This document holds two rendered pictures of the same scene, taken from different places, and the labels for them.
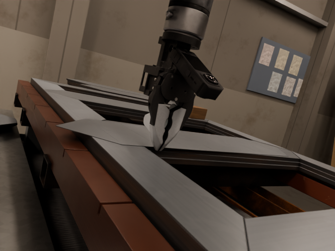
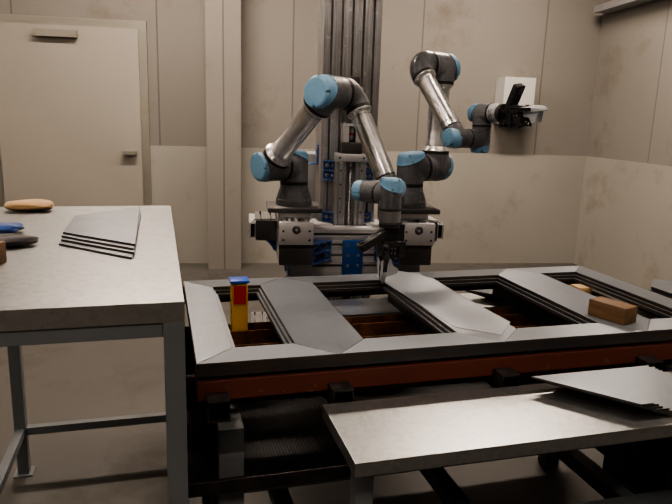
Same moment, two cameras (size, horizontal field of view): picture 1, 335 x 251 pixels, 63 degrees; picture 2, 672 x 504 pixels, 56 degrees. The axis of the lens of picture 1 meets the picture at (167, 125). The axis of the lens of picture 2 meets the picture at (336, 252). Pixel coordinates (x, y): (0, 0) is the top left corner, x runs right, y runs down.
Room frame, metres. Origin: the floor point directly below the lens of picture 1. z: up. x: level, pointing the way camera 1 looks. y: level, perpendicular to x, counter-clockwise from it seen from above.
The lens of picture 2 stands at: (1.03, -2.04, 1.40)
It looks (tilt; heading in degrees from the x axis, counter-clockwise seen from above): 12 degrees down; 109
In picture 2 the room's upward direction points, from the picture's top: 2 degrees clockwise
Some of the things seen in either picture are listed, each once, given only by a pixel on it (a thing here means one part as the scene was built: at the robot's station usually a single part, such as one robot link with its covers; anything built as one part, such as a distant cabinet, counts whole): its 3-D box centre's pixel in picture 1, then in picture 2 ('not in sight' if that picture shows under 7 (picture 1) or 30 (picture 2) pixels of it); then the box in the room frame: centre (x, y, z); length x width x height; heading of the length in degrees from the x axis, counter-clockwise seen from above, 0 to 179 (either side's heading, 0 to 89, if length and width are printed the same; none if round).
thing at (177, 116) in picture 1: (165, 125); (389, 271); (0.53, 0.00, 0.89); 0.06 x 0.03 x 0.09; 35
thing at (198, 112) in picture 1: (194, 111); (612, 310); (1.23, -0.10, 0.87); 0.12 x 0.06 x 0.05; 143
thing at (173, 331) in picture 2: not in sight; (172, 412); (0.00, -0.53, 0.50); 1.30 x 0.04 x 1.01; 125
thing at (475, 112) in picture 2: not in sight; (482, 113); (0.74, 0.55, 1.43); 0.11 x 0.08 x 0.09; 143
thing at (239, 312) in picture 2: not in sight; (239, 311); (0.11, -0.31, 0.78); 0.05 x 0.05 x 0.19; 35
